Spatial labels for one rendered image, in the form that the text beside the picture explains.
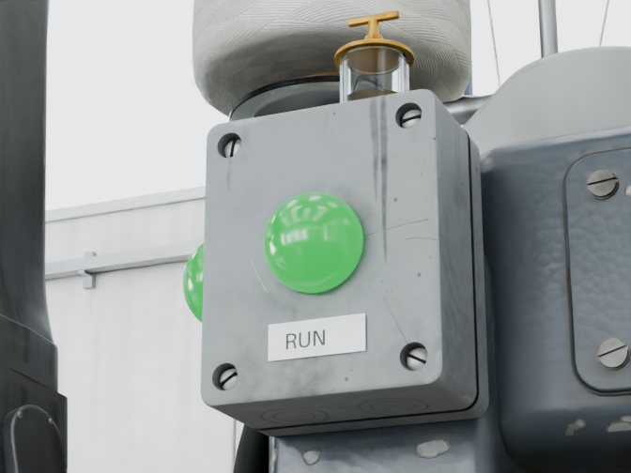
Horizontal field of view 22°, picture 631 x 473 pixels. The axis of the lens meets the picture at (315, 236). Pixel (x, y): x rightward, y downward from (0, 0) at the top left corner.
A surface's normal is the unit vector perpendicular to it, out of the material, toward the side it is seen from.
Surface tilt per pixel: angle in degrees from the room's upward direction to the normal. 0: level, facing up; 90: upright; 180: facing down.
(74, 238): 90
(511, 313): 90
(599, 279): 90
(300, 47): 179
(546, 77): 90
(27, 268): 77
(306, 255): 117
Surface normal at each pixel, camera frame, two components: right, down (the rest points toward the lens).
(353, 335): -0.38, -0.31
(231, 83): -0.02, 0.94
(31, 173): 0.87, -0.33
